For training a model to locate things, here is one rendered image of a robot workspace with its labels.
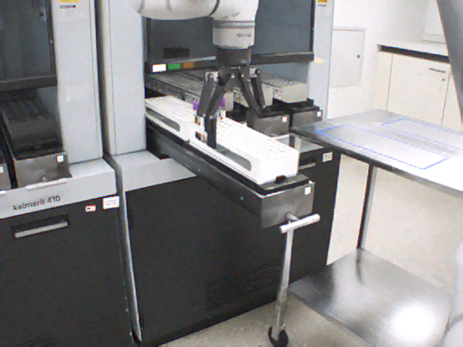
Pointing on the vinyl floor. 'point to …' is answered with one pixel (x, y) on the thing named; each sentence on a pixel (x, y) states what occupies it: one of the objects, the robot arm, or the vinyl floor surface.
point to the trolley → (373, 303)
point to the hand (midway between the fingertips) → (231, 134)
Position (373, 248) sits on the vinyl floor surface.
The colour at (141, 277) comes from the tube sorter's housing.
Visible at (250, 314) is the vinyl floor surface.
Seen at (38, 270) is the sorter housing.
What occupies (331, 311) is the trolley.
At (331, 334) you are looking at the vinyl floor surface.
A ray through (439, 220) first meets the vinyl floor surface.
